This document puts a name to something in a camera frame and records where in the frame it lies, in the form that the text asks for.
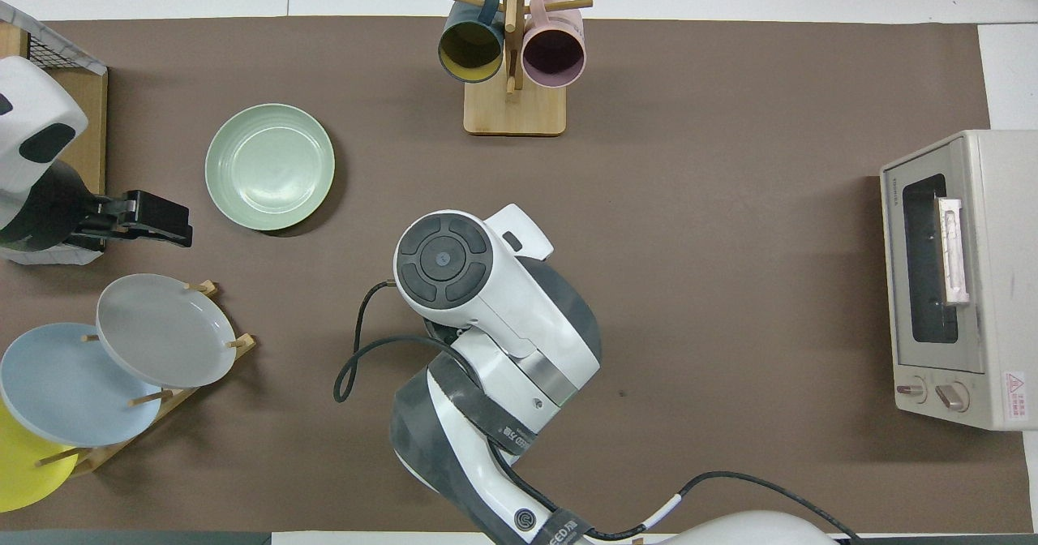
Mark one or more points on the yellow plate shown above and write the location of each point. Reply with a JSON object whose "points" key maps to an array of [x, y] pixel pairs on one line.
{"points": [[24, 472]]}

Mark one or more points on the grey plate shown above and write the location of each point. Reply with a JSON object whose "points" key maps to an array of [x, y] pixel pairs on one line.
{"points": [[162, 330]]}

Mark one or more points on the wooden mug tree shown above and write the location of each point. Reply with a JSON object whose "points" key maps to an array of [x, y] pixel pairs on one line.
{"points": [[515, 111]]}

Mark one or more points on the dark teal mug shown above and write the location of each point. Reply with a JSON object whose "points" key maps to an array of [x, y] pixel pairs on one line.
{"points": [[470, 50]]}

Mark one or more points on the brown table mat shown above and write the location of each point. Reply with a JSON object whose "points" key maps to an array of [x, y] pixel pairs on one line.
{"points": [[730, 326]]}

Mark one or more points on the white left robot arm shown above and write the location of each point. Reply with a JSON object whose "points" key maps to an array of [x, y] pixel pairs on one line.
{"points": [[32, 99]]}

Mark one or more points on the wooden plate rack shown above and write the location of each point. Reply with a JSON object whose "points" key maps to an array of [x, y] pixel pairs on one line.
{"points": [[246, 341]]}

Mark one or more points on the light blue plate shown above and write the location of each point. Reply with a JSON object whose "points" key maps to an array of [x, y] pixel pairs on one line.
{"points": [[65, 383]]}

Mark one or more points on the beige toaster oven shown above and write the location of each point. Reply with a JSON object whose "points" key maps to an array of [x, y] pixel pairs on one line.
{"points": [[1005, 285]]}

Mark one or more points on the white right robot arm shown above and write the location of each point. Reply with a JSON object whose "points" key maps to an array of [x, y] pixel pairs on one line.
{"points": [[503, 285]]}

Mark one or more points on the light green plate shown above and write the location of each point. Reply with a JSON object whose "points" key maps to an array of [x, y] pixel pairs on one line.
{"points": [[272, 168]]}

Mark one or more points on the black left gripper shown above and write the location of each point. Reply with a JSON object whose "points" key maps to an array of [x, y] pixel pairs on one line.
{"points": [[101, 222]]}

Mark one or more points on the white patterned cloth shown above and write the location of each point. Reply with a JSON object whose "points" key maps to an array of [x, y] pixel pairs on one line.
{"points": [[57, 257], [16, 18]]}

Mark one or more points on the pink mug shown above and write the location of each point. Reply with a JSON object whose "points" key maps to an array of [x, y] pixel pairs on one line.
{"points": [[553, 54]]}

